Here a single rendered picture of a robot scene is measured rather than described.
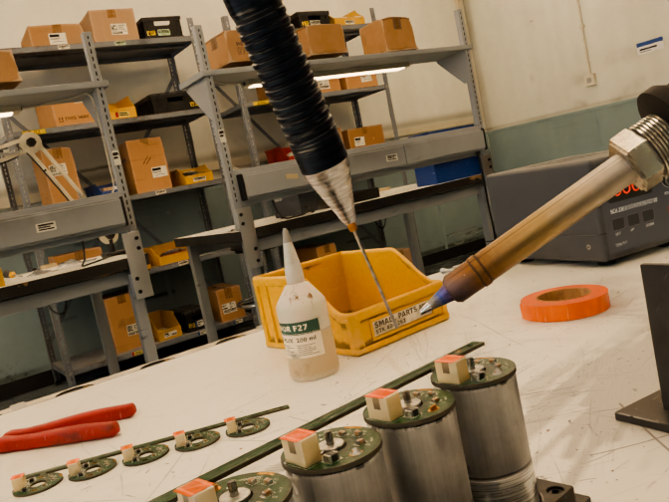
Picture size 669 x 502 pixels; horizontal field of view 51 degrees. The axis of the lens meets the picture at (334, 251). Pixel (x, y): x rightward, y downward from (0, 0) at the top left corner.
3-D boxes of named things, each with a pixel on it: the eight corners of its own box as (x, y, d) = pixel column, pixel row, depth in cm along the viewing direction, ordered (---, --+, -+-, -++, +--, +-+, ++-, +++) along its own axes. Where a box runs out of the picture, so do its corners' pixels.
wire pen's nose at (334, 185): (320, 236, 16) (292, 178, 15) (342, 212, 17) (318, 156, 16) (358, 231, 15) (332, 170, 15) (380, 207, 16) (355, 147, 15)
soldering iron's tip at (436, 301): (426, 322, 18) (459, 299, 17) (415, 306, 18) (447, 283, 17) (425, 318, 18) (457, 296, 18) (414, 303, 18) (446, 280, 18)
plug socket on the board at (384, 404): (410, 411, 18) (405, 387, 18) (387, 424, 18) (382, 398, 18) (389, 408, 19) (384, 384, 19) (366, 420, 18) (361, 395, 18)
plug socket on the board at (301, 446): (331, 455, 16) (325, 428, 16) (303, 471, 16) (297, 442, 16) (310, 450, 17) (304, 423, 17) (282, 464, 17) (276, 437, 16)
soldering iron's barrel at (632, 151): (470, 323, 17) (699, 163, 16) (432, 272, 17) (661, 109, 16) (464, 311, 18) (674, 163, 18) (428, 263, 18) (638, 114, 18)
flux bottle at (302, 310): (283, 376, 48) (251, 234, 47) (326, 362, 49) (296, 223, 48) (305, 385, 45) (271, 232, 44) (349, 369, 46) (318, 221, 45)
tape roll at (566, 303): (568, 297, 54) (565, 281, 54) (629, 303, 48) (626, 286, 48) (506, 317, 52) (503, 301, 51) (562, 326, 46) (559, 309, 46)
